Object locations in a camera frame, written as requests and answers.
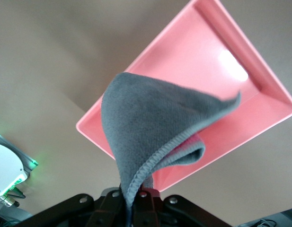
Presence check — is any grey and pink microfibre cloth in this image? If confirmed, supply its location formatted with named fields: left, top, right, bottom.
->
left=100, top=72, right=242, bottom=215

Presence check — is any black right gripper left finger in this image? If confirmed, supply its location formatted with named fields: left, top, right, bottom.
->
left=18, top=186, right=128, bottom=227

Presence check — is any pink plastic tray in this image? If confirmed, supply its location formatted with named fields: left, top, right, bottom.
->
left=76, top=0, right=292, bottom=192

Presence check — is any black cable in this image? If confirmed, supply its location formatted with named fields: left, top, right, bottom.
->
left=5, top=187, right=27, bottom=201

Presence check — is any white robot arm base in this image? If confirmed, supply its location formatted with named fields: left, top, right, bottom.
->
left=0, top=141, right=27, bottom=197

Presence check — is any white device with green light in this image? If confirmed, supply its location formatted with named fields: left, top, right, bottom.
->
left=0, top=131, right=39, bottom=177

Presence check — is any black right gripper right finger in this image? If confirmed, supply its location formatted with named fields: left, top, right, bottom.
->
left=133, top=186, right=231, bottom=227

